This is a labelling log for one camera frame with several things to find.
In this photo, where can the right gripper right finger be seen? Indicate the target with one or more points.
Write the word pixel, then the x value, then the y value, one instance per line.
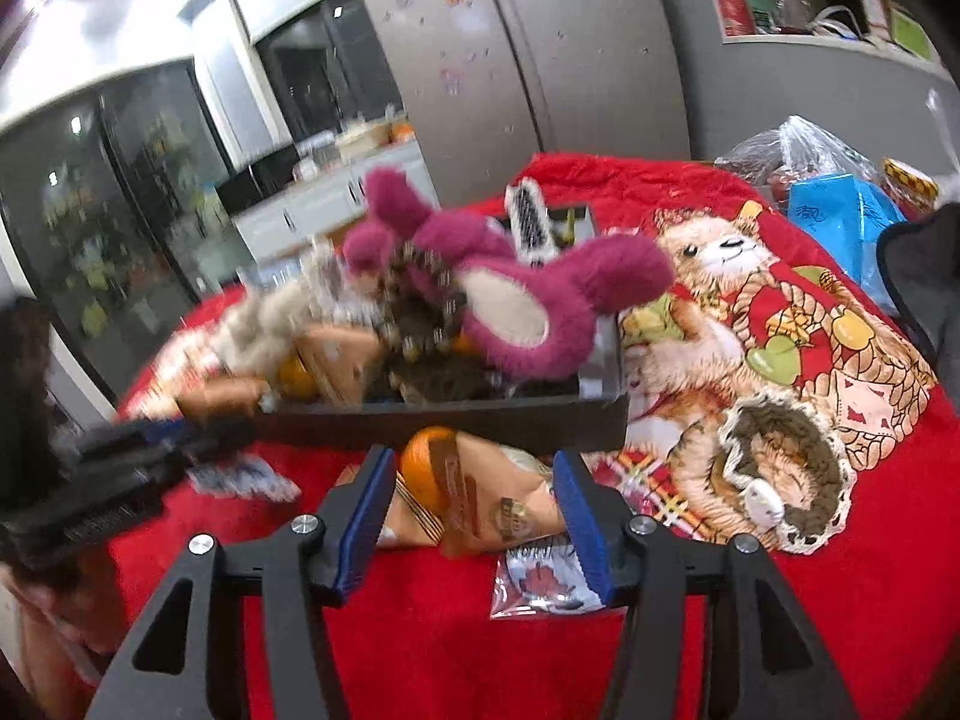
pixel 763 657

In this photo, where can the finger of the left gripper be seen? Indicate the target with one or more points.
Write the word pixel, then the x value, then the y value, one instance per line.
pixel 129 436

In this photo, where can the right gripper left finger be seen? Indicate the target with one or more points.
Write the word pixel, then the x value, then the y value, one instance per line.
pixel 184 655

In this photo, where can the blue white scrunchie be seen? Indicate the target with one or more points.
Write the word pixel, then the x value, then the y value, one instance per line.
pixel 245 477

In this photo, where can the orange mandarin fruit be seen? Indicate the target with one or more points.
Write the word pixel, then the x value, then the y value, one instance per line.
pixel 418 464

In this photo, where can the triangular orange snack pack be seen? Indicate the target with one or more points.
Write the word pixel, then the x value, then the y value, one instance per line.
pixel 499 497

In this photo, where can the brown lace trimmed scrunchie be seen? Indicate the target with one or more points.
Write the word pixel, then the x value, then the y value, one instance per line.
pixel 788 466

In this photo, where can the small red leaf packet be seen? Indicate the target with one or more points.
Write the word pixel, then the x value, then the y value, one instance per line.
pixel 542 578

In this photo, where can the furry black hair claw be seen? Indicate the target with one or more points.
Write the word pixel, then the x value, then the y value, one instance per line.
pixel 529 223

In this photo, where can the person left hand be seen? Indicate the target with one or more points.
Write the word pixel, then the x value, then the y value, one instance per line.
pixel 92 616

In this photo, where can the black storage box tray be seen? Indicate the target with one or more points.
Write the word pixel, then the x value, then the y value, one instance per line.
pixel 369 393

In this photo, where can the red bear print blanket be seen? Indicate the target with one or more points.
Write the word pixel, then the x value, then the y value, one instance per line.
pixel 755 304

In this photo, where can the white kitchen cabinet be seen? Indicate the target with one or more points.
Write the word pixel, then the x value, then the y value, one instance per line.
pixel 322 205

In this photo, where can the black microwave oven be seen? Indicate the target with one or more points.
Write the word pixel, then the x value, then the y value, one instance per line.
pixel 259 180

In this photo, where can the pink plush bear toy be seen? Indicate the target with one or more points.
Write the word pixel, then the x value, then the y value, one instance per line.
pixel 451 273

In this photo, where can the purple grey fabric bag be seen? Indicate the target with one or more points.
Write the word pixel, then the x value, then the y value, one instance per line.
pixel 918 263

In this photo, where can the blue plastic bag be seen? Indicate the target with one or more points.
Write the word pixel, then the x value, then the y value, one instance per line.
pixel 846 215

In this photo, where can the silver double door refrigerator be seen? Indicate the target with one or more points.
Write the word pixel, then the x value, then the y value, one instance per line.
pixel 489 83

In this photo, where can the clear plastic food bag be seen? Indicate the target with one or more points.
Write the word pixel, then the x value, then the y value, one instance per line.
pixel 796 150

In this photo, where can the white wall shelf unit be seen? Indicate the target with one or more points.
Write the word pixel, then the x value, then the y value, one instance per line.
pixel 916 32

